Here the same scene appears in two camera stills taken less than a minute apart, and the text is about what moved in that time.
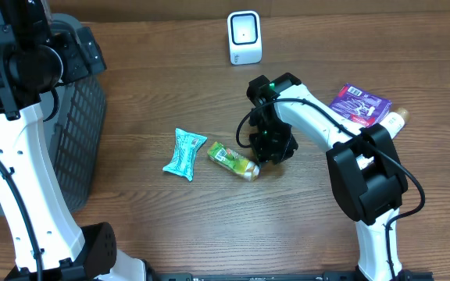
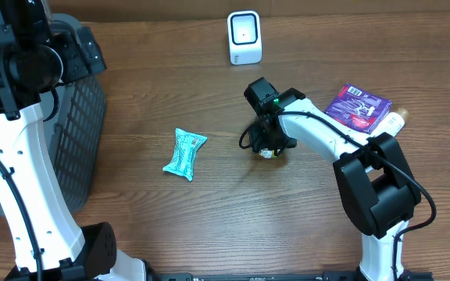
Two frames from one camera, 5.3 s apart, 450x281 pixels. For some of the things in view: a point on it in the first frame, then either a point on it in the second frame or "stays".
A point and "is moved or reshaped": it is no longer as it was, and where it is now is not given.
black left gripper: (66, 49) stays
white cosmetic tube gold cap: (395, 120) stays
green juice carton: (246, 168) is moved or reshaped
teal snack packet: (186, 145) stays
